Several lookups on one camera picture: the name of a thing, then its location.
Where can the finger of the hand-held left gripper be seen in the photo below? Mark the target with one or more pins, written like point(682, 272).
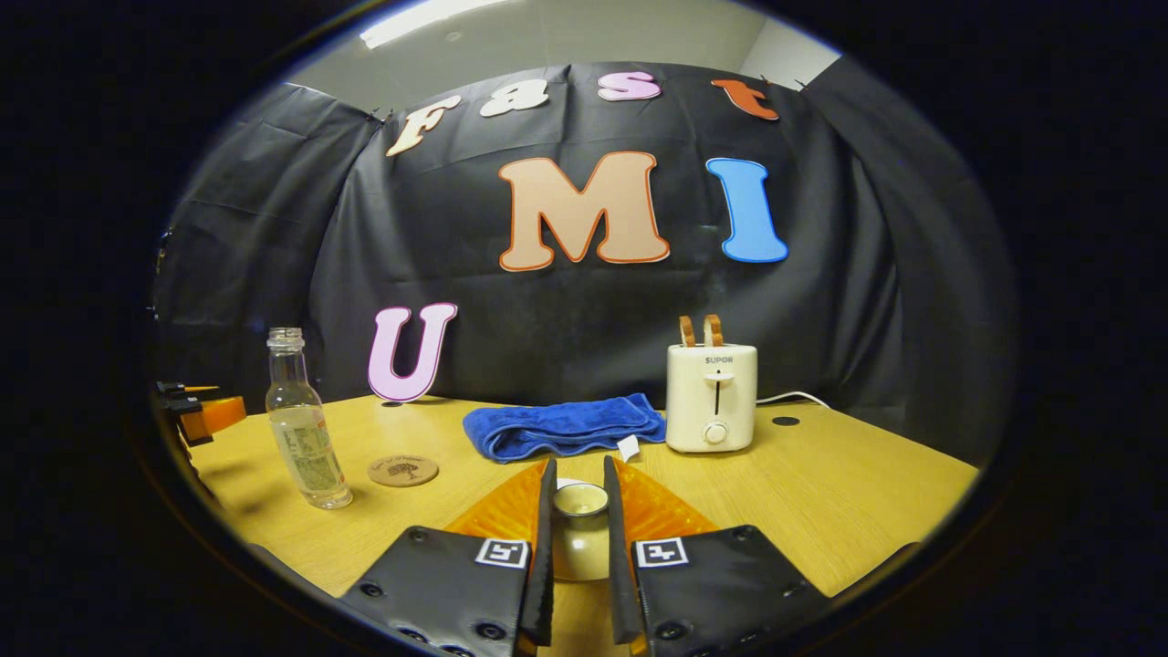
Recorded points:
point(178, 388)
point(219, 415)

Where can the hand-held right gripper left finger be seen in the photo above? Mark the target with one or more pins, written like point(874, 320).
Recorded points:
point(546, 566)

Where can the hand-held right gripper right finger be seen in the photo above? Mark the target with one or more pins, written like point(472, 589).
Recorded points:
point(616, 566)

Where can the cream teacup lid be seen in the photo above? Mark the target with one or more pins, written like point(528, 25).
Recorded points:
point(580, 543)

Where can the clear glass water bottle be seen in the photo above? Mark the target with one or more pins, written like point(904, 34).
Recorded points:
point(306, 438)

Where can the round cork coaster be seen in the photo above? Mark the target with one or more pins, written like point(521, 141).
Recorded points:
point(403, 471)

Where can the blue towel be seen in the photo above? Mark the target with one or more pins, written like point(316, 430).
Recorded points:
point(557, 424)

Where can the white toaster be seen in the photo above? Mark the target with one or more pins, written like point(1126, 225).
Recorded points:
point(712, 397)

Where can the black backdrop cloth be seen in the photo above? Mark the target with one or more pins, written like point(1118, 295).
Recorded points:
point(547, 328)

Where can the toast bread slice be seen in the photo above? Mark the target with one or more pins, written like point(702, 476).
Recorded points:
point(713, 330)
point(686, 332)

